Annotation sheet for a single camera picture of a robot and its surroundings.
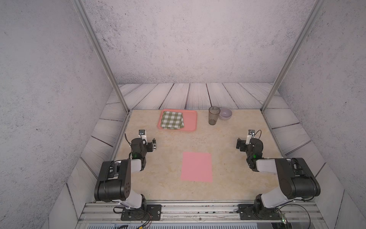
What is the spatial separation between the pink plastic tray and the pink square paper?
21 centimetres

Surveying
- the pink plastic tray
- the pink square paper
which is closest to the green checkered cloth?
the pink plastic tray

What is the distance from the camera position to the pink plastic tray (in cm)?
113

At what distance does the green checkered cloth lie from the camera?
1.10 m

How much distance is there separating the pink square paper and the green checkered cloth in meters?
0.22

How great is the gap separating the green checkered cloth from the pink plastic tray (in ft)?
0.04

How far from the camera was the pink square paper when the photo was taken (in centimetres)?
87
